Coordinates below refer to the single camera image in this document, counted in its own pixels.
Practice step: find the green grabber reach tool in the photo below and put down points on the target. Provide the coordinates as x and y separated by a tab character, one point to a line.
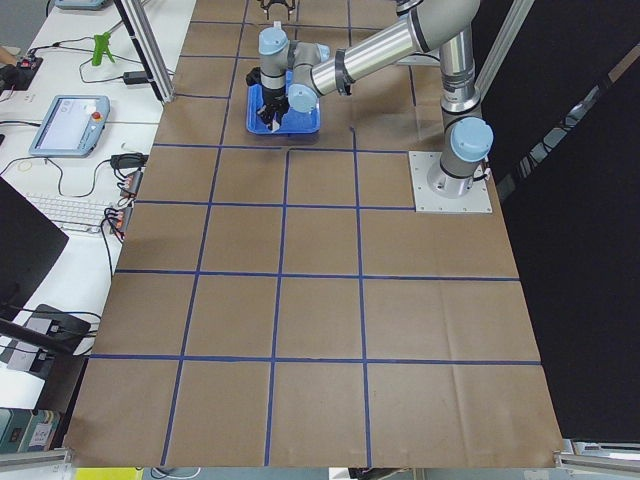
101	49

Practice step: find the teach pendant tablet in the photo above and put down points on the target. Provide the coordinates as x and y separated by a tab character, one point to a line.
72	126

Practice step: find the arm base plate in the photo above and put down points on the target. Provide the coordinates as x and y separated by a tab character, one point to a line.
435	192

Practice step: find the black power adapter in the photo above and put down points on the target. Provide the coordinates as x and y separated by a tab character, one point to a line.
134	77

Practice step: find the aluminium frame post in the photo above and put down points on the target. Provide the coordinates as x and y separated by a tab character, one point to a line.
140	32

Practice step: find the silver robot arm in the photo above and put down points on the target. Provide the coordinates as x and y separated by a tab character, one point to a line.
294	75

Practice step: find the white keyboard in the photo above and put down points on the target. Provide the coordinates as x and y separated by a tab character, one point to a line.
73	215

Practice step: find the black monitor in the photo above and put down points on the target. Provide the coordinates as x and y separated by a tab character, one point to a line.
30	246

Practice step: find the blue plastic tray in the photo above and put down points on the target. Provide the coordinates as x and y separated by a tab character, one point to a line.
293	123

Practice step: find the black monitor stand base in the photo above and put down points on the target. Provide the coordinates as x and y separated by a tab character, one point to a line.
66	330

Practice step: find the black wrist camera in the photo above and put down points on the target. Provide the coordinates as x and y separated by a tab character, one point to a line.
253	77

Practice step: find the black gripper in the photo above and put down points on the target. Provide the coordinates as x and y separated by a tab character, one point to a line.
273	97

